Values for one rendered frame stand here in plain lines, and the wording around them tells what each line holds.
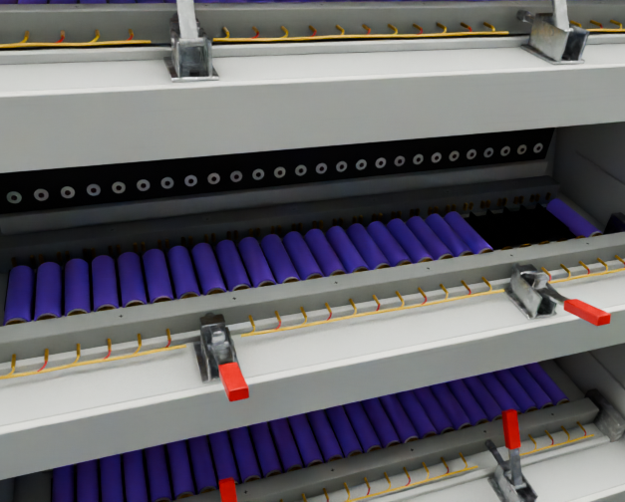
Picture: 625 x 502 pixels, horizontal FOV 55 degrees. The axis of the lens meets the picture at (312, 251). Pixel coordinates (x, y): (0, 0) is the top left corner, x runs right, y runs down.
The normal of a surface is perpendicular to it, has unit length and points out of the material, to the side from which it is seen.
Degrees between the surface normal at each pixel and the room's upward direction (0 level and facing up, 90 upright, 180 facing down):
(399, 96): 107
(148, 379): 17
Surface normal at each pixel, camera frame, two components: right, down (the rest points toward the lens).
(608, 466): 0.07, -0.82
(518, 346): 0.31, 0.56
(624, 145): -0.95, 0.13
